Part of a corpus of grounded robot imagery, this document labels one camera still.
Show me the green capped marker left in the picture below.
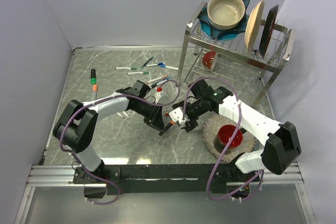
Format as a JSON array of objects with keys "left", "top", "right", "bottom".
[{"left": 115, "top": 67, "right": 137, "bottom": 70}]

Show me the green capped marker right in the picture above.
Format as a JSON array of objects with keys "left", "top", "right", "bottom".
[{"left": 127, "top": 71, "right": 150, "bottom": 76}]

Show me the steel dish rack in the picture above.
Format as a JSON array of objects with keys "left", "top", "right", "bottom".
[{"left": 176, "top": 1, "right": 297, "bottom": 107}]

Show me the green capped marker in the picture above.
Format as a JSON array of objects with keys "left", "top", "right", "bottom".
[
  {"left": 127, "top": 71, "right": 150, "bottom": 76},
  {"left": 115, "top": 67, "right": 137, "bottom": 70}
]

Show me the black green highlighter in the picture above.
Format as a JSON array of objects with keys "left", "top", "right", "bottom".
[{"left": 90, "top": 69, "right": 97, "bottom": 85}]

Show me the red black mug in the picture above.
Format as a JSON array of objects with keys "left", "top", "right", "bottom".
[{"left": 213, "top": 124, "right": 247, "bottom": 153}]

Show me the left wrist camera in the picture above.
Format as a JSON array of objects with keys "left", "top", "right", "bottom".
[{"left": 154, "top": 87, "right": 168, "bottom": 104}]

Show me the small red bowl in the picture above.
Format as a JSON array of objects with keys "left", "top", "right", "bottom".
[{"left": 202, "top": 51, "right": 218, "bottom": 71}]

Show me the teal star shaped plate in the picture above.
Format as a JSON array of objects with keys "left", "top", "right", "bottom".
[{"left": 197, "top": 0, "right": 250, "bottom": 41}]

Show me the blue capped white marker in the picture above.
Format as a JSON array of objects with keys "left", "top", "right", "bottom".
[{"left": 157, "top": 62, "right": 179, "bottom": 71}]

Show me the speckled grey plate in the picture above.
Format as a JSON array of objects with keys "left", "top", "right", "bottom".
[{"left": 202, "top": 113, "right": 261, "bottom": 164}]

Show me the beige ceramic bowl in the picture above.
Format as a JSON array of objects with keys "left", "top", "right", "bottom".
[{"left": 207, "top": 0, "right": 246, "bottom": 30}]

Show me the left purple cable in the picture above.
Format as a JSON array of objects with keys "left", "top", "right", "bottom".
[{"left": 59, "top": 78, "right": 181, "bottom": 206}]

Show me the black plate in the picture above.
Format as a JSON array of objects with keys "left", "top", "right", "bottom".
[{"left": 258, "top": 4, "right": 279, "bottom": 58}]

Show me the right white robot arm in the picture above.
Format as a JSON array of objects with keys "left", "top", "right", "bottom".
[{"left": 169, "top": 78, "right": 301, "bottom": 181}]

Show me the black base bar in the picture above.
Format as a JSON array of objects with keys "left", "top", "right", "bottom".
[{"left": 72, "top": 163, "right": 260, "bottom": 200}]

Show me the dark blue pen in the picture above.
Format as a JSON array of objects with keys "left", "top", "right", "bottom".
[{"left": 151, "top": 77, "right": 169, "bottom": 89}]

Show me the beige plate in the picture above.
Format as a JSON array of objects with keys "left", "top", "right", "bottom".
[{"left": 244, "top": 0, "right": 265, "bottom": 52}]

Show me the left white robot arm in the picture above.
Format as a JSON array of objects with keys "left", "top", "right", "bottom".
[{"left": 52, "top": 80, "right": 168, "bottom": 183}]

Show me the black orange highlighter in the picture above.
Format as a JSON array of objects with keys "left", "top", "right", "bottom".
[{"left": 165, "top": 121, "right": 174, "bottom": 131}]

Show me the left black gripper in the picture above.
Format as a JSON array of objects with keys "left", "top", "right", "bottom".
[{"left": 132, "top": 99, "right": 166, "bottom": 133}]

